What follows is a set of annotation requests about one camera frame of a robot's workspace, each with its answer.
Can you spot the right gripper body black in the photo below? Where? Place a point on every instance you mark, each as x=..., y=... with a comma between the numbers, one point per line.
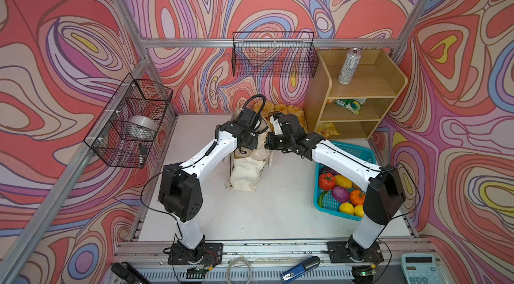
x=278, y=142

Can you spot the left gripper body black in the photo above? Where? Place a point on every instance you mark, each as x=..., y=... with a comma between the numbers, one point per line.
x=252, y=141

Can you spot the white canvas tote bag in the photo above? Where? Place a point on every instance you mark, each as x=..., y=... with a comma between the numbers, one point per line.
x=246, y=169

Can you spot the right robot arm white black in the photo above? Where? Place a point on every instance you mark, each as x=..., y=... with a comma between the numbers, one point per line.
x=383, y=188

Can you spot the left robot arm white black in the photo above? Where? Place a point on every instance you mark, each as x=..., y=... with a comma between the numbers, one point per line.
x=180, y=190

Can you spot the striped croissant bread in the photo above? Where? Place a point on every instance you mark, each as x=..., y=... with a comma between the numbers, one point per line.
x=299, y=113

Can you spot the sugared bread roll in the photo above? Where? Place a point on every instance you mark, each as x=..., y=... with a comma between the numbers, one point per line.
x=268, y=109

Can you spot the yellow chips bag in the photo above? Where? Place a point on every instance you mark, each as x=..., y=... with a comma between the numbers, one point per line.
x=327, y=130

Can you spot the red toy tomato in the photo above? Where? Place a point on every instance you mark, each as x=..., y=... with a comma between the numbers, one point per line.
x=326, y=181

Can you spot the yellow toy corn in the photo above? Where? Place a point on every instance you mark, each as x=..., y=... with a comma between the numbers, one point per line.
x=343, y=182

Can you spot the green snack packet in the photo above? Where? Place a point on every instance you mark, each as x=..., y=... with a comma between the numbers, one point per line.
x=352, y=105

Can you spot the wooden shelf unit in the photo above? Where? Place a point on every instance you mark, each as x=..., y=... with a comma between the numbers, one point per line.
x=378, y=80

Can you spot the purple toy onion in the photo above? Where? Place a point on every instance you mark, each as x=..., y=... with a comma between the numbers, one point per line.
x=340, y=194

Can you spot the teal plastic basket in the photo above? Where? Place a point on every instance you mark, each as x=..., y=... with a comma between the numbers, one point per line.
x=348, y=201

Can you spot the yellow toy lemon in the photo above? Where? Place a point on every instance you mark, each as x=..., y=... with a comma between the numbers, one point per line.
x=358, y=211
x=347, y=208

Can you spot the orange toy pumpkin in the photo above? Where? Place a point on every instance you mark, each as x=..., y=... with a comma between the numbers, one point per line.
x=357, y=197

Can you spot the silver pink drink can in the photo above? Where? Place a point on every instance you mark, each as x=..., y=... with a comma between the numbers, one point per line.
x=349, y=67

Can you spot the yellow toy lemon right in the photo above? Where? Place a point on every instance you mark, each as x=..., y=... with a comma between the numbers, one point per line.
x=358, y=211

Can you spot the silver tape roll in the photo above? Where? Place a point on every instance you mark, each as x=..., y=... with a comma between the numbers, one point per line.
x=141, y=128

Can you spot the blue black handheld tool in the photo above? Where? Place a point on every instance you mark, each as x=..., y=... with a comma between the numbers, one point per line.
x=300, y=269

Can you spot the white calculator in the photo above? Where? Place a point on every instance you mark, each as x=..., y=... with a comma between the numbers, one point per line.
x=420, y=268

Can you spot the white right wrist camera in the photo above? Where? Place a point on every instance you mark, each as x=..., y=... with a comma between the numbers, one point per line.
x=276, y=125

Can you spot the black wire basket back wall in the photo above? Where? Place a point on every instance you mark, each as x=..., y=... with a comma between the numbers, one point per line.
x=274, y=54

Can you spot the black wire basket wall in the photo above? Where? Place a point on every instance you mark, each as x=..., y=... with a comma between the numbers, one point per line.
x=274, y=54
x=135, y=114

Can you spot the black wire basket left wall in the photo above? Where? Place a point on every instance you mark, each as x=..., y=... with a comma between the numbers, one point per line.
x=135, y=114

